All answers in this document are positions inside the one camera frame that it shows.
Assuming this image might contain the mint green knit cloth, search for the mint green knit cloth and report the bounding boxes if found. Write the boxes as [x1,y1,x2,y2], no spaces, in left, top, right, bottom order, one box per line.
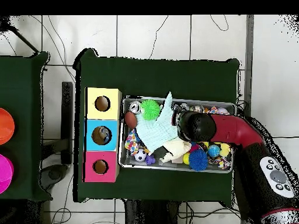
[135,91,179,155]

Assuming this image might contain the cream knit cloth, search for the cream knit cloth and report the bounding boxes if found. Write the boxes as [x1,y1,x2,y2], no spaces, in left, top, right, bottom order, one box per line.
[159,137,192,164]

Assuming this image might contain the blue spiky rubber ball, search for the blue spiky rubber ball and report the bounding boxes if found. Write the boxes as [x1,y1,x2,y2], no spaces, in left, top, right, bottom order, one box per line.
[188,149,209,172]

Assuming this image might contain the wooden box with three holes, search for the wooden box with three holes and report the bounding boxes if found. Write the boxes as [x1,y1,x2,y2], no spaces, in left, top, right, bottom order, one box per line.
[82,87,123,183]

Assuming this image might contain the shallow clear mesh bin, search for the shallow clear mesh bin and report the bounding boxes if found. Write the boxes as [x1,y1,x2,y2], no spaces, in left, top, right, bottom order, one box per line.
[118,94,237,174]

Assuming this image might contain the green spiky rubber ball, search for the green spiky rubber ball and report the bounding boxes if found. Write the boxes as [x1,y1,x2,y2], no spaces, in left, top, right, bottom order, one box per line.
[140,99,162,121]

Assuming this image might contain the small brown football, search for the small brown football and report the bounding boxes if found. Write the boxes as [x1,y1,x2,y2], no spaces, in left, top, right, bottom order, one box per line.
[123,111,138,130]

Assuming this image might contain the plain silver can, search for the plain silver can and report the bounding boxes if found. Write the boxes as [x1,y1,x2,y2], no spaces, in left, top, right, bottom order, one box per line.
[128,100,141,114]

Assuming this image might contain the colourful dotted cloth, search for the colourful dotted cloth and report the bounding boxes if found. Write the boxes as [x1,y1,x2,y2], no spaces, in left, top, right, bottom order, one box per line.
[124,129,141,156]

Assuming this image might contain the small black white soccer ball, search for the small black white soccer ball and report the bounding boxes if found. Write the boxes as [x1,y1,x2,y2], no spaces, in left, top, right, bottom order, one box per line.
[133,148,148,162]

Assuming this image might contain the dark green tablecloth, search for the dark green tablecloth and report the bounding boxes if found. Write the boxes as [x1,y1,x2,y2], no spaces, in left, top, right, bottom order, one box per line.
[0,51,53,201]
[72,47,241,203]

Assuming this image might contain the globe print ball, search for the globe print ball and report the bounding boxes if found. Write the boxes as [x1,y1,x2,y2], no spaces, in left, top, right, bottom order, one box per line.
[207,144,221,158]

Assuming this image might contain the black upright panel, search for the black upright panel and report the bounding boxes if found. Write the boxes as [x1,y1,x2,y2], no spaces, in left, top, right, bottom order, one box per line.
[61,81,74,165]

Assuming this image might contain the orange bowl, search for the orange bowl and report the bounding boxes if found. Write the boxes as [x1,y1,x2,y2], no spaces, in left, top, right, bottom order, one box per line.
[0,107,16,145]

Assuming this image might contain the pink bowl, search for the pink bowl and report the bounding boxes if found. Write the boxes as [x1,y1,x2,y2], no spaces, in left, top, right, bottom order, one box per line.
[0,153,15,194]

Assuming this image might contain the black tripod pole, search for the black tripod pole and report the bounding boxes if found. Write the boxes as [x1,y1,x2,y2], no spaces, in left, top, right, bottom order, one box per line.
[0,15,40,54]

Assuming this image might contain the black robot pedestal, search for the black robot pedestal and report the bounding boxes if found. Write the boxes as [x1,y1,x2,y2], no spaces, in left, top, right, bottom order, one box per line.
[123,199,182,224]

